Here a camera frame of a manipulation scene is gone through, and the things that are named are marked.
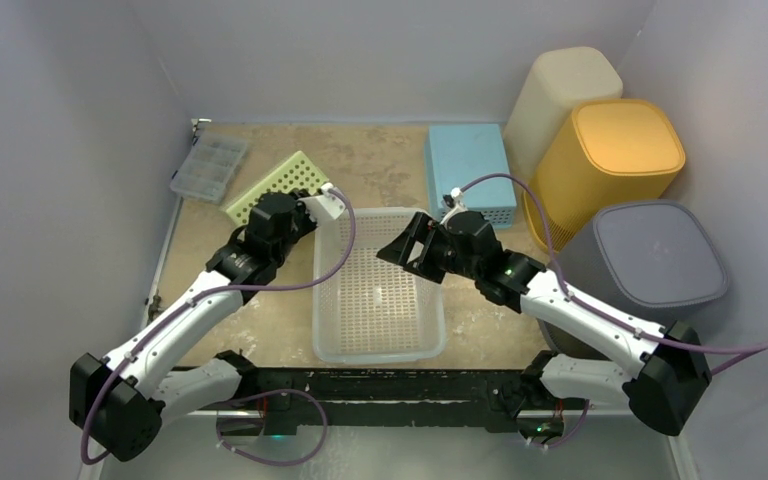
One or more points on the olive green plastic crate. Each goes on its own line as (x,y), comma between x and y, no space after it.
(296,172)

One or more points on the white plastic tray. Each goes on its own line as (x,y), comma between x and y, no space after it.
(370,311)

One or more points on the clear compartment organizer box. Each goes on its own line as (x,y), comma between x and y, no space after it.
(209,167)

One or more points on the aluminium frame rail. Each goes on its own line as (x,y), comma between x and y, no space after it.
(658,399)

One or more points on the beige plastic bin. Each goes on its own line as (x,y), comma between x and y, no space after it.
(557,82)

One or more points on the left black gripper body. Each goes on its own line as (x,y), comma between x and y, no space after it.
(303,224)

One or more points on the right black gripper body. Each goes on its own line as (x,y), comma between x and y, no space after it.
(426,243)

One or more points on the grey mesh basket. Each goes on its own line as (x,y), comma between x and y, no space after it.
(652,259)

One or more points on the yellow mesh basket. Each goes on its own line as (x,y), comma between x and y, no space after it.
(606,152)

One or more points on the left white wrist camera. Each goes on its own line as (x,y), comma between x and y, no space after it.
(325,206)

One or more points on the light blue plastic crate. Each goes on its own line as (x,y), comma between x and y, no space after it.
(456,154)

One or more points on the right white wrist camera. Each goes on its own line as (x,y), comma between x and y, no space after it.
(455,205)

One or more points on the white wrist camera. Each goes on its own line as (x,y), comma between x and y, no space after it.
(455,205)
(325,206)

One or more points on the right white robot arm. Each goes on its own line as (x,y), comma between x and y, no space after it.
(631,344)

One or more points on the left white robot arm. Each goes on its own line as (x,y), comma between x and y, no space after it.
(121,400)

